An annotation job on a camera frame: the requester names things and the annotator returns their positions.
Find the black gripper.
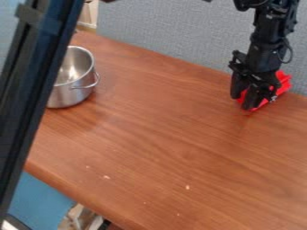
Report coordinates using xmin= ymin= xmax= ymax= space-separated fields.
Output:
xmin=229 ymin=17 xmax=292 ymax=111

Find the red plastic block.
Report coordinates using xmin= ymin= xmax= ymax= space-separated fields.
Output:
xmin=237 ymin=70 xmax=291 ymax=111

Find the stainless steel pot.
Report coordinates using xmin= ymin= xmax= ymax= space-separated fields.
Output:
xmin=46 ymin=46 xmax=100 ymax=109

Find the black and white floor object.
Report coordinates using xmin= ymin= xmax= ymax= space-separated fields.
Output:
xmin=0 ymin=222 xmax=29 ymax=230

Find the white table leg frame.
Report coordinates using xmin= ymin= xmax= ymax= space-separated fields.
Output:
xmin=57 ymin=204 xmax=102 ymax=230

